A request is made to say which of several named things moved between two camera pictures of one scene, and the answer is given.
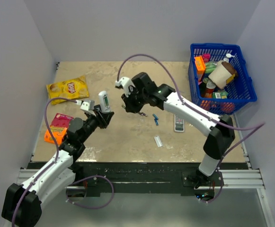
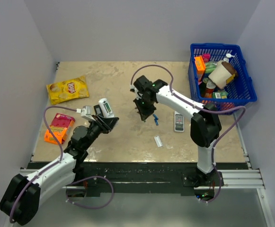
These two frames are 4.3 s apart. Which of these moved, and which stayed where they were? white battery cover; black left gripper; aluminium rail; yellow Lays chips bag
Moved: black left gripper
Stayed: white battery cover; aluminium rail; yellow Lays chips bag
